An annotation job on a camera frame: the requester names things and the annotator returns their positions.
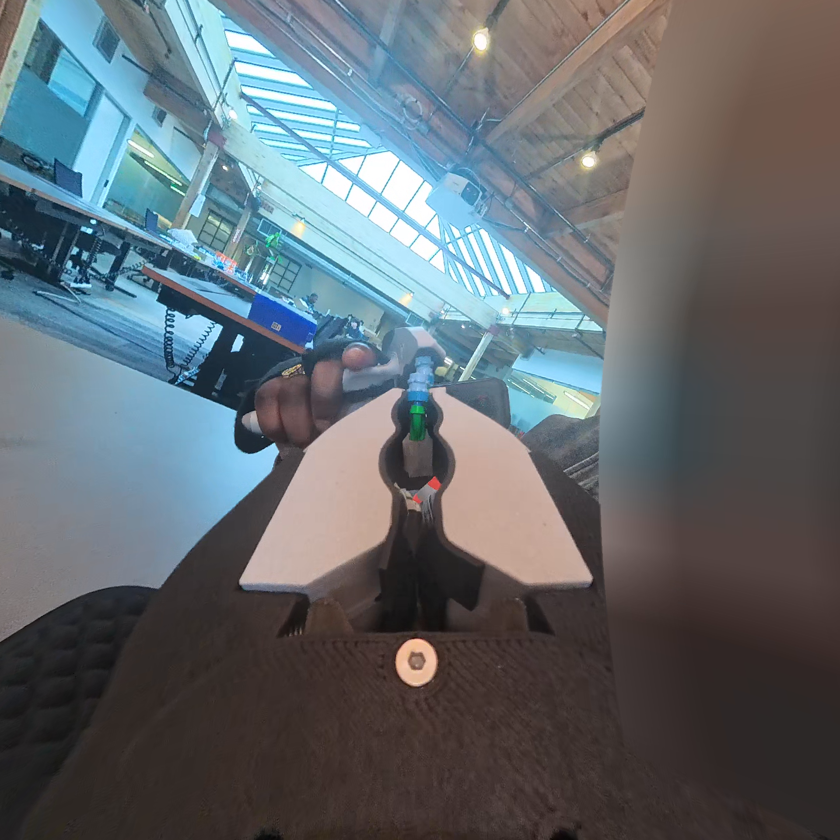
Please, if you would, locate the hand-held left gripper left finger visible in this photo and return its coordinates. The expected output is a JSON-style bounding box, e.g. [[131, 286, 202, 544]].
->
[[238, 388, 419, 621]]

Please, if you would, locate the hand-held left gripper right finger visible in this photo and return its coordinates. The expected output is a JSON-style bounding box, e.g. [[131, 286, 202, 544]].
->
[[423, 387, 595, 629]]

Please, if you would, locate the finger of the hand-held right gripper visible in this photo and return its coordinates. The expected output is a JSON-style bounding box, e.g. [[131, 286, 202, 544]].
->
[[340, 363, 410, 396], [381, 327, 448, 371]]

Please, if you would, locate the green lego flower stem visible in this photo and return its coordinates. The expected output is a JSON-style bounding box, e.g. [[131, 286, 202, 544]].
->
[[405, 371, 431, 441]]

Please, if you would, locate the person's right hand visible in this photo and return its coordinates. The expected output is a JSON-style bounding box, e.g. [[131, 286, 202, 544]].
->
[[234, 340, 395, 454]]

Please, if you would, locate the blue storage crate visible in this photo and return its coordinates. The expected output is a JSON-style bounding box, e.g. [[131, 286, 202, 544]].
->
[[249, 290, 320, 347]]

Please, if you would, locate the white ceiling projector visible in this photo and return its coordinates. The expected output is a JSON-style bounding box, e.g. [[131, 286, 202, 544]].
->
[[427, 169, 490, 217]]

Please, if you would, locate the orange edged table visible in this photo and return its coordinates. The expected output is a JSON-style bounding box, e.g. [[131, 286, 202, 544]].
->
[[141, 262, 316, 409]]

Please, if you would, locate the long wooden desk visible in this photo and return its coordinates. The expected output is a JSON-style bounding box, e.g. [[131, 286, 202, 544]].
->
[[0, 161, 198, 303]]

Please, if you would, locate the black quilted wrist pad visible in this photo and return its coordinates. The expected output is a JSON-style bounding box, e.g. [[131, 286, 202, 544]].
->
[[0, 586, 158, 798]]

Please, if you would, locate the black coiled cable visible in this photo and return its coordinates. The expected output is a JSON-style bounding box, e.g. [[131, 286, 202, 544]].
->
[[163, 305, 221, 385]]

